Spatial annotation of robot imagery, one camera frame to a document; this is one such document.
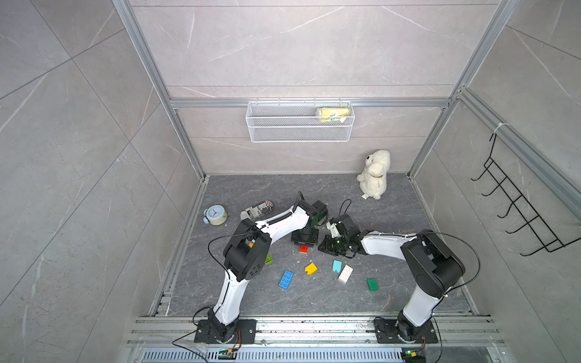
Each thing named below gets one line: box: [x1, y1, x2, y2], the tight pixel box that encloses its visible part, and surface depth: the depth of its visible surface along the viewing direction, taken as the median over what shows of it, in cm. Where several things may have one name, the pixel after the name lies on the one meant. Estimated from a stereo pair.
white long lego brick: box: [337, 263, 355, 285], surface depth 87 cm
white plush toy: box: [356, 148, 392, 201], surface depth 106 cm
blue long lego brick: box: [278, 269, 295, 290], surface depth 85 cm
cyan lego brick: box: [332, 260, 343, 274], surface depth 89 cm
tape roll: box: [202, 204, 228, 227], surface depth 102 cm
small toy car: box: [240, 199, 274, 221], surface depth 103 cm
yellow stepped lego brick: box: [304, 262, 318, 277], surface depth 88 cm
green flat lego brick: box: [366, 277, 380, 292], surface depth 85 cm
